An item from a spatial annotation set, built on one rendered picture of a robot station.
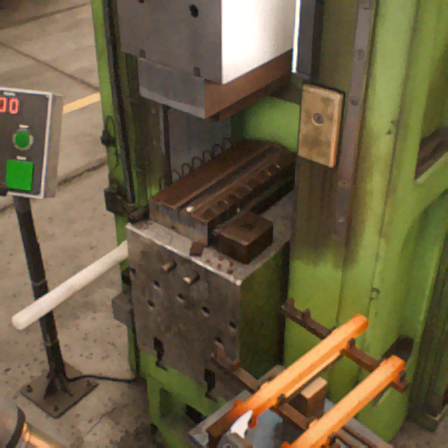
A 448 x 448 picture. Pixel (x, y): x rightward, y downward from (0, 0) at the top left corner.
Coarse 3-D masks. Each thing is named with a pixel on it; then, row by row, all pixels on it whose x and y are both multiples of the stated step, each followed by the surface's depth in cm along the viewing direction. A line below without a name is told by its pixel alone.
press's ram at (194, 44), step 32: (128, 0) 150; (160, 0) 144; (192, 0) 139; (224, 0) 135; (256, 0) 143; (288, 0) 152; (128, 32) 155; (160, 32) 149; (192, 32) 143; (224, 32) 138; (256, 32) 147; (288, 32) 157; (192, 64) 147; (224, 64) 142; (256, 64) 152
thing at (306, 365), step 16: (352, 320) 143; (368, 320) 144; (336, 336) 140; (352, 336) 141; (320, 352) 136; (336, 352) 139; (288, 368) 133; (304, 368) 133; (272, 384) 129; (288, 384) 129; (240, 400) 125; (256, 400) 126; (272, 400) 127; (224, 416) 122; (240, 416) 122; (256, 416) 124; (208, 432) 119; (224, 432) 121
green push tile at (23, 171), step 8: (8, 160) 183; (16, 160) 183; (8, 168) 184; (16, 168) 183; (24, 168) 183; (32, 168) 182; (8, 176) 184; (16, 176) 183; (24, 176) 183; (32, 176) 183; (8, 184) 184; (16, 184) 183; (24, 184) 183; (32, 184) 183
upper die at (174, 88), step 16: (144, 64) 157; (160, 64) 154; (272, 64) 166; (288, 64) 172; (144, 80) 159; (160, 80) 156; (176, 80) 152; (192, 80) 149; (208, 80) 148; (240, 80) 158; (256, 80) 163; (272, 80) 169; (144, 96) 162; (160, 96) 158; (176, 96) 155; (192, 96) 152; (208, 96) 150; (224, 96) 155; (240, 96) 160; (192, 112) 154; (208, 112) 152
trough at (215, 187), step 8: (264, 152) 197; (272, 152) 198; (248, 160) 191; (256, 160) 194; (240, 168) 189; (248, 168) 190; (224, 176) 185; (232, 176) 187; (216, 184) 183; (224, 184) 184; (200, 192) 178; (208, 192) 181; (192, 200) 176; (200, 200) 177; (184, 208) 174
